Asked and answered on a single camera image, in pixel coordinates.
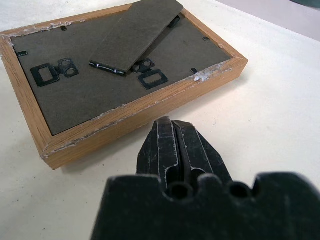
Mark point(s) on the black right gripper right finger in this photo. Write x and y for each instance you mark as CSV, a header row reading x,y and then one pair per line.
x,y
200,155

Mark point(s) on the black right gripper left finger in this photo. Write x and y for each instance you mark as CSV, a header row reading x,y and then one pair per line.
x,y
160,150

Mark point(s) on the dark green object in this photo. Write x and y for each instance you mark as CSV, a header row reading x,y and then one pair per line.
x,y
308,2

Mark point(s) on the wooden picture frame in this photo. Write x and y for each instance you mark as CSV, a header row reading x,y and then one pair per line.
x,y
82,100

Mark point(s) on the dark grey stand flap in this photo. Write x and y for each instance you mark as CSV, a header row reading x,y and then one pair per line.
x,y
135,32

